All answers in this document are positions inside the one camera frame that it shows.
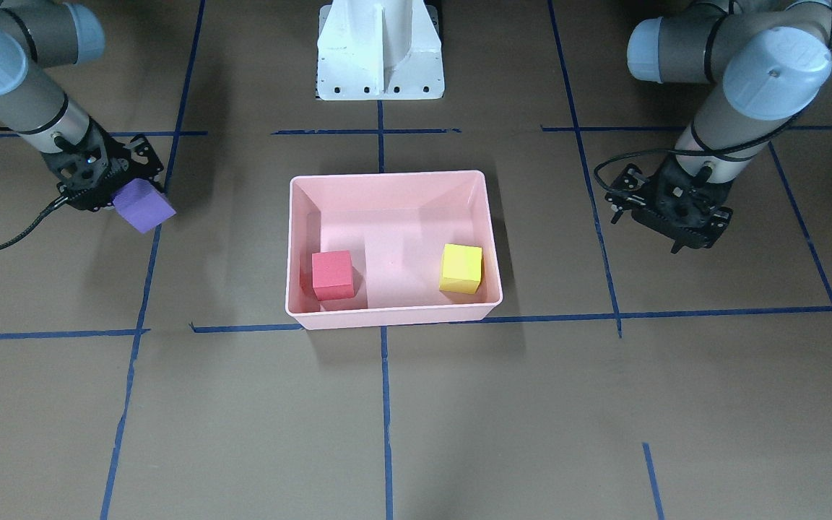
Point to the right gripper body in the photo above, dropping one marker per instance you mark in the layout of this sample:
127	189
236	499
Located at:
139	153

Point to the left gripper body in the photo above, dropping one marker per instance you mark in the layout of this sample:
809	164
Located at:
629	182

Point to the purple foam block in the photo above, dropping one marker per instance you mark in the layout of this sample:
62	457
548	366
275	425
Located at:
142	205

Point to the yellow foam block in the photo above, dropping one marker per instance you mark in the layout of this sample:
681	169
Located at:
461	269

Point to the pink foam block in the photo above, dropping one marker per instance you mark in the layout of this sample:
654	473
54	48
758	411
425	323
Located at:
332	275

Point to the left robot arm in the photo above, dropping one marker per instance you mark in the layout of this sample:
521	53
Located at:
766	61

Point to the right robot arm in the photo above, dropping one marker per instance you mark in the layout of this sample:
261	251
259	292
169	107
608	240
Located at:
34	37

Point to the pink plastic bin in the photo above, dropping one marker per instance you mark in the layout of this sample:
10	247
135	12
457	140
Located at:
394	226

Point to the white pole with base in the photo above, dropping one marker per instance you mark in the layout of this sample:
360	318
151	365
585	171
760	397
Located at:
379	50

